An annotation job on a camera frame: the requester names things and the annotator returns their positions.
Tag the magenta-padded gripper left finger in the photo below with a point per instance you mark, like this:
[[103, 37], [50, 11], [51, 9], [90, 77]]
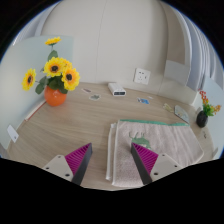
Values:
[[77, 160]]

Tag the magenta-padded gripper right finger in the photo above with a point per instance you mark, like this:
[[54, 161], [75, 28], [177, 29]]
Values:
[[148, 160]]

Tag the beige towel with green trim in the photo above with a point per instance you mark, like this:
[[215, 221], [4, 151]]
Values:
[[173, 143]]

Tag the small flat yellow sticker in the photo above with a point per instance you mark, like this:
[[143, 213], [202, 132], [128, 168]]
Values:
[[168, 107]]

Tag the arched illustrated card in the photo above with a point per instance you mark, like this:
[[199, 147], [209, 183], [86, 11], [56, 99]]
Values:
[[182, 114]]

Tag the small flat grey-green sticker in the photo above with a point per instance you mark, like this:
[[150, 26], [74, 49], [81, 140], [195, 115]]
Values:
[[94, 97]]

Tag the round orange vase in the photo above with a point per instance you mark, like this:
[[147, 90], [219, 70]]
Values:
[[55, 98]]

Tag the round black vase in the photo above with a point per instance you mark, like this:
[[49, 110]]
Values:
[[202, 120]]

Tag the small flat dark sticker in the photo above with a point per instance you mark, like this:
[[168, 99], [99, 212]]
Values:
[[86, 90]]

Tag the small white rectangular device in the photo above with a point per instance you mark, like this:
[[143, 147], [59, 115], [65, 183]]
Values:
[[116, 89]]

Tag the orange artificial flower sprig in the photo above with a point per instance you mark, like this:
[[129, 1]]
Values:
[[208, 108]]

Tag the yellow artificial sunflower bouquet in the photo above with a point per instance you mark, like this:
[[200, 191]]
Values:
[[53, 66]]

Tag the light grey curtain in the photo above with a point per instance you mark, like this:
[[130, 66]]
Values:
[[200, 43]]

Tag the white wall socket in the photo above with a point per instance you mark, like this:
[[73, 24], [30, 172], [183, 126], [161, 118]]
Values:
[[142, 76]]

